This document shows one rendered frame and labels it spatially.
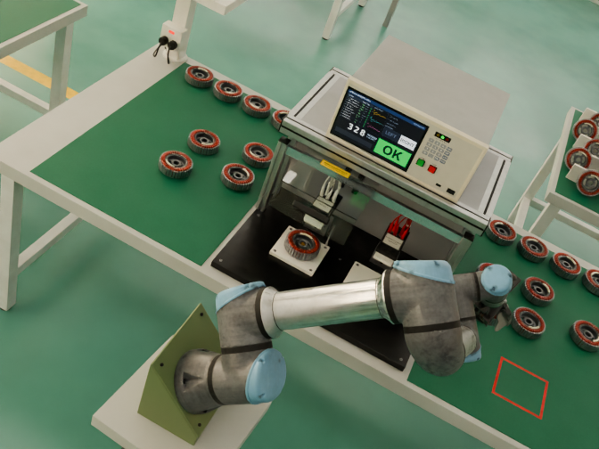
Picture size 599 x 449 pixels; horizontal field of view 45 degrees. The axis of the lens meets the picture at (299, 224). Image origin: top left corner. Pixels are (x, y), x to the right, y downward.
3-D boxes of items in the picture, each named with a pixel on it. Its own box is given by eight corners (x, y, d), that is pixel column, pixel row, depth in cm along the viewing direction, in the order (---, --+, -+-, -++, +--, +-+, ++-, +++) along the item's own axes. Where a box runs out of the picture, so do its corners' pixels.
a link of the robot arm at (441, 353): (465, 386, 140) (492, 356, 186) (456, 328, 142) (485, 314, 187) (406, 390, 144) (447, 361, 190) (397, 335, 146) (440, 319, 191)
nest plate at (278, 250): (311, 276, 224) (312, 273, 223) (268, 253, 225) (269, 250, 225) (329, 249, 235) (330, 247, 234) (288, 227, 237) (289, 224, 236)
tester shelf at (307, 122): (481, 236, 213) (488, 225, 210) (277, 131, 221) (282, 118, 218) (506, 167, 246) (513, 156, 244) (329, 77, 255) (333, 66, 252)
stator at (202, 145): (184, 135, 259) (185, 126, 257) (214, 136, 264) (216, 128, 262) (191, 156, 252) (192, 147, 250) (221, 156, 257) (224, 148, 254)
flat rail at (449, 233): (463, 247, 217) (467, 240, 215) (280, 151, 224) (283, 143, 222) (463, 244, 218) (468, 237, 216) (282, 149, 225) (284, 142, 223)
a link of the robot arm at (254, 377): (214, 410, 162) (263, 408, 155) (207, 349, 163) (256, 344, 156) (247, 400, 172) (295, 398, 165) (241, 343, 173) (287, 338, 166)
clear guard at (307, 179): (342, 246, 202) (349, 230, 198) (266, 205, 205) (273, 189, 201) (378, 188, 226) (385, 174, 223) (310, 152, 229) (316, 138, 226)
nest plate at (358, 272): (381, 314, 221) (383, 312, 220) (338, 290, 222) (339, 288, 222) (396, 285, 232) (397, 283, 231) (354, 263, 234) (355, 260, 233)
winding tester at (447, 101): (456, 203, 213) (488, 149, 200) (324, 135, 219) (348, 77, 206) (482, 144, 243) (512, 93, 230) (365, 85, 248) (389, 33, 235)
